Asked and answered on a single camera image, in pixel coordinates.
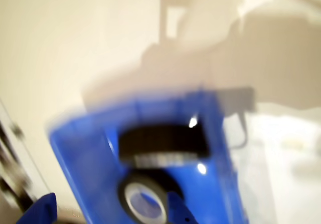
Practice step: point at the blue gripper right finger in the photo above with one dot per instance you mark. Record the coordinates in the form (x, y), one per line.
(179, 211)

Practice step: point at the blue plastic bin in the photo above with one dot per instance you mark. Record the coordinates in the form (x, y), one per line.
(87, 158)

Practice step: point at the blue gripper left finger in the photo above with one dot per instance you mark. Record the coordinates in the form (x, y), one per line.
(42, 211)

